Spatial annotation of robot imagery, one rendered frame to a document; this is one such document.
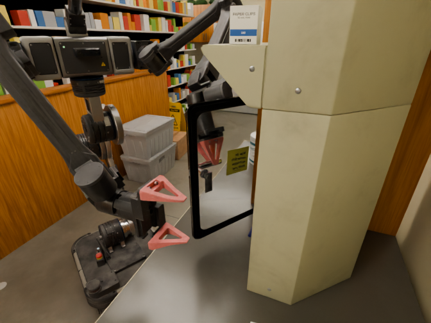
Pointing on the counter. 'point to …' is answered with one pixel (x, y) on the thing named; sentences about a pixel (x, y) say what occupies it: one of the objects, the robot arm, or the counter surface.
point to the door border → (197, 159)
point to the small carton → (245, 24)
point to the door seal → (197, 165)
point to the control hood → (241, 68)
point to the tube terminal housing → (329, 134)
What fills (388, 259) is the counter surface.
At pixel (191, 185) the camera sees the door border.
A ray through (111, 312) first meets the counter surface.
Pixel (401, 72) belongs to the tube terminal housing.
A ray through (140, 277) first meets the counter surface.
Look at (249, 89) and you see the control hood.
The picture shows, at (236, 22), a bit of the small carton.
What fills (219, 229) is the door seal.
